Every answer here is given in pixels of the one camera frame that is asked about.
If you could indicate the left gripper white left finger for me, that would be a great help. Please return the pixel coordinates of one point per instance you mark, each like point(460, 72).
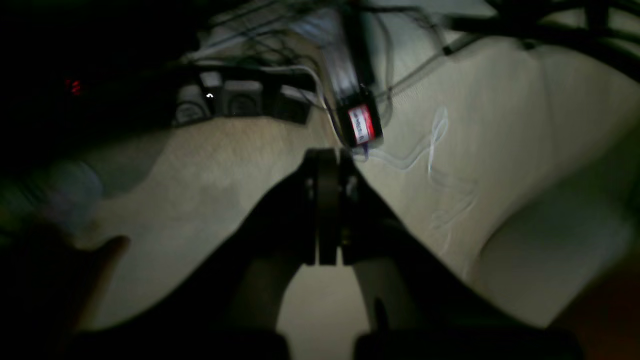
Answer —
point(228, 308)

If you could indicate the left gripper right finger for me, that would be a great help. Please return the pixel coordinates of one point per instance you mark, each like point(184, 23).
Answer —
point(418, 309)

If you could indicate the black power adapter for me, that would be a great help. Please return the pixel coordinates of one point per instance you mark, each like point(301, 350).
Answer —
point(359, 119)

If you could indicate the black power strip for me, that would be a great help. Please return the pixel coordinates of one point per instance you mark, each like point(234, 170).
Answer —
point(212, 92)

